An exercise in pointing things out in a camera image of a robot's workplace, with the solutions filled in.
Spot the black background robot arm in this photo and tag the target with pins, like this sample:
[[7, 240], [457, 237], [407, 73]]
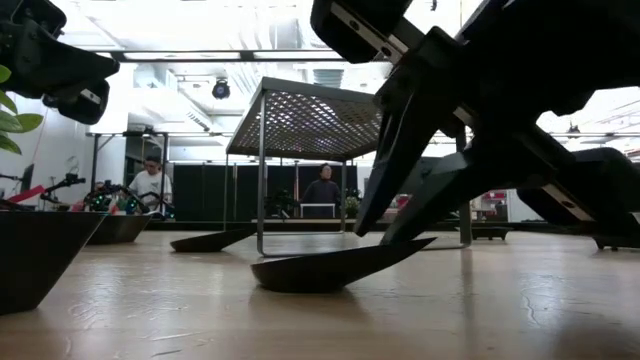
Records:
[[107, 190]]

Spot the black room divider panel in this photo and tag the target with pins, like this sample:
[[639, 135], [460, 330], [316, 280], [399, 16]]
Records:
[[200, 195]]

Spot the black overhead light bar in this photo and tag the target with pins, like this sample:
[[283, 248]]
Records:
[[245, 55]]

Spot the black teardrop plate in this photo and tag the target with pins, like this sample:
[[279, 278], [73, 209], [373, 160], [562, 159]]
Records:
[[210, 242], [320, 272]]

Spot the green artificial plant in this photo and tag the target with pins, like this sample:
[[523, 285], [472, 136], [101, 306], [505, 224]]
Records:
[[20, 122]]

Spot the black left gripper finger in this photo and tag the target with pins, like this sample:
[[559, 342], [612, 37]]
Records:
[[65, 65]]

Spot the small black square plate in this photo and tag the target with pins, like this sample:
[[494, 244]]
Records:
[[492, 234], [617, 243]]

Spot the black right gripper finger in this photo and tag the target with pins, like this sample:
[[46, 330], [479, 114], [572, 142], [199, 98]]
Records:
[[395, 150], [440, 190]]

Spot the person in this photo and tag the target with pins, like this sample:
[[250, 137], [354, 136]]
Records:
[[322, 192], [150, 185]]

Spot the small potted plant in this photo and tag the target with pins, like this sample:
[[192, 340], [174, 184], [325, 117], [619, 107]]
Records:
[[353, 206]]

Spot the black wavy square plate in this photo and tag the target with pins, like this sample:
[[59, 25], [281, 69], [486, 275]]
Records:
[[117, 230], [35, 260]]

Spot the black ceiling spotlight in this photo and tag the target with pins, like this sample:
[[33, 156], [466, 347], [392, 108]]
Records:
[[221, 90]]

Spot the grey perforated metal shelf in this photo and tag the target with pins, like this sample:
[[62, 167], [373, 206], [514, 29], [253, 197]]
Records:
[[310, 125]]

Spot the black aluminium table frame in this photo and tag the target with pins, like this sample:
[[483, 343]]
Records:
[[200, 225]]

